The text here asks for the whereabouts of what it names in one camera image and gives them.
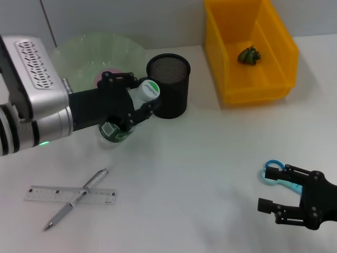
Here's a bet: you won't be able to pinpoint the yellow plastic bin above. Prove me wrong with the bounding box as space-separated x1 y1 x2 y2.
204 0 300 105

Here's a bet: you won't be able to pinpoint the blue scissors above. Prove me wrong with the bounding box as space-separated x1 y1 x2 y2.
260 160 303 196

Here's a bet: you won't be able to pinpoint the left gripper connector cable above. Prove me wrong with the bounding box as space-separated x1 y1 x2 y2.
62 78 73 94

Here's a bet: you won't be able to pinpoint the green plastic wrapper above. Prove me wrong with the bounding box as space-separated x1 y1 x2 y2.
237 46 262 66

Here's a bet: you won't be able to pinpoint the pink toy peach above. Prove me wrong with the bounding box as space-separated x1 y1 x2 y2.
92 67 122 90

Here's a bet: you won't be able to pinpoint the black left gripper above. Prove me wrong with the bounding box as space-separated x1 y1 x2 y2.
68 71 162 132

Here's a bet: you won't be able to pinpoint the clear plastic ruler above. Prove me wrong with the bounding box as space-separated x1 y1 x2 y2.
25 185 117 205

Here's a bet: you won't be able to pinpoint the clear green-label water bottle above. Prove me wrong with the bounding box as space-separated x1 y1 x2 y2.
97 79 161 150

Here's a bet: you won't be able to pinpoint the silver ballpoint pen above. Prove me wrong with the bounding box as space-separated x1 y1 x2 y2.
42 167 110 232

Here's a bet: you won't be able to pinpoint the translucent green fruit plate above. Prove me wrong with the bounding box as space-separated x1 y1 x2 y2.
49 32 145 92

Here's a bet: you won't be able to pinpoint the black mesh pen holder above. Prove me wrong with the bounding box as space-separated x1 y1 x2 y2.
146 53 192 120

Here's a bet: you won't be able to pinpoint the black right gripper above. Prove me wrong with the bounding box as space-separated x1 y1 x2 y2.
257 163 337 230

